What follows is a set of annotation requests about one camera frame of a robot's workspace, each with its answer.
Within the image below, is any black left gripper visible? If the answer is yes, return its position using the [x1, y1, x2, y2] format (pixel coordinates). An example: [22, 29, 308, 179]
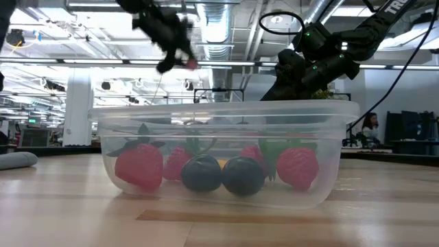
[131, 6, 197, 74]

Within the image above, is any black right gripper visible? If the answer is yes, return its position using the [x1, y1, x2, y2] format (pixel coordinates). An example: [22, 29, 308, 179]
[260, 49, 361, 102]

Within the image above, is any clear plastic tupperware container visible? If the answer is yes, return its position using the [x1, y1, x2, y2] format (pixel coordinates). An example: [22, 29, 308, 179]
[88, 99, 361, 211]

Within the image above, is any red toy strawberry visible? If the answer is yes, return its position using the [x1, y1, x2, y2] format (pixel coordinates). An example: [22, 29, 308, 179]
[259, 139, 320, 192]
[239, 144, 265, 169]
[162, 129, 217, 182]
[106, 123, 167, 191]

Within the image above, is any dark toy cherry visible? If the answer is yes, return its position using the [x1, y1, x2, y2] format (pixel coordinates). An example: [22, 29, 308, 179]
[221, 156, 266, 197]
[180, 154, 223, 193]

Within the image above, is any green potted plant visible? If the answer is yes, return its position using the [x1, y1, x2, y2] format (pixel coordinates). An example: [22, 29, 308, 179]
[310, 88, 336, 101]

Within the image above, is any person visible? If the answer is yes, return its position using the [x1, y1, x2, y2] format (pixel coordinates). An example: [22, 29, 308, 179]
[360, 112, 381, 147]

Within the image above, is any white pillar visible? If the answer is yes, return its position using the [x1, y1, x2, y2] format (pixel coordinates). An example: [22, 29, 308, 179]
[62, 67, 95, 148]

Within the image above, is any black office monitor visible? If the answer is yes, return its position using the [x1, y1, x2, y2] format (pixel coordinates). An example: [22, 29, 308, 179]
[385, 110, 437, 142]

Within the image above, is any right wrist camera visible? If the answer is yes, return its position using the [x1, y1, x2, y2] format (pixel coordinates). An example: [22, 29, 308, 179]
[294, 22, 332, 53]

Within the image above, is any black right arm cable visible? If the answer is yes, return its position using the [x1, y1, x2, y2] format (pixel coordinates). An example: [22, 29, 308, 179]
[258, 11, 307, 36]

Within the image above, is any black hanging cable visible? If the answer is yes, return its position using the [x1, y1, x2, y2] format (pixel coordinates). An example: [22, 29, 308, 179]
[345, 0, 439, 134]

